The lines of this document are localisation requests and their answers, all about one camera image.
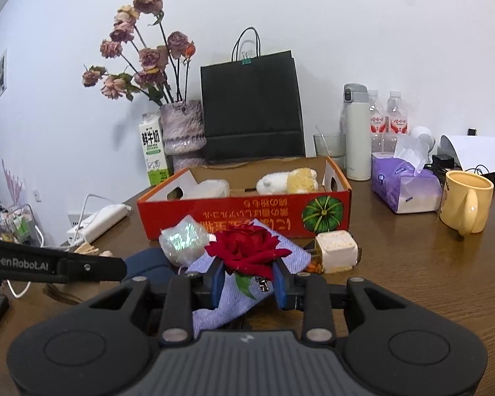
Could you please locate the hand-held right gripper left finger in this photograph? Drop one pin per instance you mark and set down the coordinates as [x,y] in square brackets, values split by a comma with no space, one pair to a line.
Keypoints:
[217,286]

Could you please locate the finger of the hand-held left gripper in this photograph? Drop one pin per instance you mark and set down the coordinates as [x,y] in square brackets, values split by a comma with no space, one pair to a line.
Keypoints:
[99,269]

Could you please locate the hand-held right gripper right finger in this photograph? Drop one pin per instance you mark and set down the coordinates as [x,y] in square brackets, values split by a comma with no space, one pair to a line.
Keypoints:
[281,291]

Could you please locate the purple cloth pouch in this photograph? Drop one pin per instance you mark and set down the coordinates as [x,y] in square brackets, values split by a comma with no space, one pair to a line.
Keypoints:
[291,255]

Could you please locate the red rose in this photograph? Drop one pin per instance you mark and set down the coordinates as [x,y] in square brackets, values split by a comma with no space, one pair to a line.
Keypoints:
[247,251]

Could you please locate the navy blue case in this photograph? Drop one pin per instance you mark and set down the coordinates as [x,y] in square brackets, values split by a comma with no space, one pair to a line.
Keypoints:
[148,264]

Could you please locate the orange cardboard box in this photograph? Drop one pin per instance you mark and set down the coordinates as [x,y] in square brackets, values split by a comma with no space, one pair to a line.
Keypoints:
[247,210]

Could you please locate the wooden desktop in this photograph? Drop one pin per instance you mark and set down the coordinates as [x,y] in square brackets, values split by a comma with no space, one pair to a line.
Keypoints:
[396,264]

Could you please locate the beige clip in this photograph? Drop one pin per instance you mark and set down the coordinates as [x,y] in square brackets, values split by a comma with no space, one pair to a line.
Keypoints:
[88,250]

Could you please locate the clear organizer with small items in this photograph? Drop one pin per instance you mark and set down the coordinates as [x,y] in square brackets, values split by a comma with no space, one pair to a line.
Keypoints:
[14,222]

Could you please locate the white power strip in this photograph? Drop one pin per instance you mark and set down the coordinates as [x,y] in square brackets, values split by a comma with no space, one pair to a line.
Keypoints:
[97,220]

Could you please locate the iridescent wrapped item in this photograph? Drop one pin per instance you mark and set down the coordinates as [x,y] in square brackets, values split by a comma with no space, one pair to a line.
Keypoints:
[181,241]

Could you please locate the white square container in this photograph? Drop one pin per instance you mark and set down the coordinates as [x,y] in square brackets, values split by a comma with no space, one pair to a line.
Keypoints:
[336,249]

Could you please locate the white and yellow plush toy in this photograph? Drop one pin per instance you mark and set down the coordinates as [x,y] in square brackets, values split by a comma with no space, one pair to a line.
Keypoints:
[288,181]

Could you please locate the white and green milk carton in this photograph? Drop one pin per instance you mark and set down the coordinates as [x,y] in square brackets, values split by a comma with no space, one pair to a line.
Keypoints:
[153,148]

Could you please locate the clear glass cup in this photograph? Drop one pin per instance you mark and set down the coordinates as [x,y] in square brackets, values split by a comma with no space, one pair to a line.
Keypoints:
[332,148]

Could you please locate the purple round object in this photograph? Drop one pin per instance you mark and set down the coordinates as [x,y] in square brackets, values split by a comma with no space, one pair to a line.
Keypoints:
[404,185]

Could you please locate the purple mottled vase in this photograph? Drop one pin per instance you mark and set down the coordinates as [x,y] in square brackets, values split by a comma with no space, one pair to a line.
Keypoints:
[183,128]

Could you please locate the white thermos bottle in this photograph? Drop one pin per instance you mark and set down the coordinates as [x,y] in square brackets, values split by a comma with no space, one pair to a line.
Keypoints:
[357,132]

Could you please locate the black backdrop board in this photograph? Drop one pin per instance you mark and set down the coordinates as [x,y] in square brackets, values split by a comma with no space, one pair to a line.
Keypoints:
[251,107]

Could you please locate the clear plastic wrapped package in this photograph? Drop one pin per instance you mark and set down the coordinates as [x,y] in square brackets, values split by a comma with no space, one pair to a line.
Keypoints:
[376,119]

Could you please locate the yellow mug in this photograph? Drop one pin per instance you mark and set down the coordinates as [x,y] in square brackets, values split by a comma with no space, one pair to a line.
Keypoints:
[464,202]

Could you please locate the black power adapter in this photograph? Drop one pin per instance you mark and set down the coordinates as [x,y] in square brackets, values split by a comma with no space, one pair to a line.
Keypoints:
[443,161]

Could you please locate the white round device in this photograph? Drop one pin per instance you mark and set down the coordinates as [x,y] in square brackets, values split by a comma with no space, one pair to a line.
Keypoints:
[423,136]

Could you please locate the red label water bottle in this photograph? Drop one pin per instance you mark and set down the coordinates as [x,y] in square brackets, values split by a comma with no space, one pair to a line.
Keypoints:
[397,115]

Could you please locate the dried pink flowers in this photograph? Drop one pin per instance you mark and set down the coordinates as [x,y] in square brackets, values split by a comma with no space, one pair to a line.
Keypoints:
[148,62]

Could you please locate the green binder clip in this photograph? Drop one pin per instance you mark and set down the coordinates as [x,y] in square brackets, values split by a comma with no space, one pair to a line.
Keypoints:
[246,60]

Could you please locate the white paper sheet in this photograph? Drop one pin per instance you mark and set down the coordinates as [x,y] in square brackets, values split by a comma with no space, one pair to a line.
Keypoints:
[478,150]

